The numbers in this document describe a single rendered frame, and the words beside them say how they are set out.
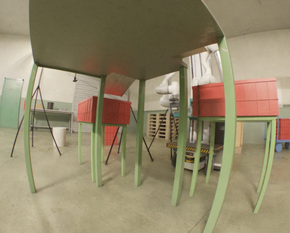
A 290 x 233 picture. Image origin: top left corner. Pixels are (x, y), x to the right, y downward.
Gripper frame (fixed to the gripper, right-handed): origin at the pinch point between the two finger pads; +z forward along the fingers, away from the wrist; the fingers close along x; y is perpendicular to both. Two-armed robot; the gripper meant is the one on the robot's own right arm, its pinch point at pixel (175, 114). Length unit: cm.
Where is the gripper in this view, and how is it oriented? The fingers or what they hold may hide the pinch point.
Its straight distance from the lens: 147.3
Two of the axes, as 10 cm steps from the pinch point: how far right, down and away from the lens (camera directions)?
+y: 7.6, 0.8, 6.5
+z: -0.5, 10.0, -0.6
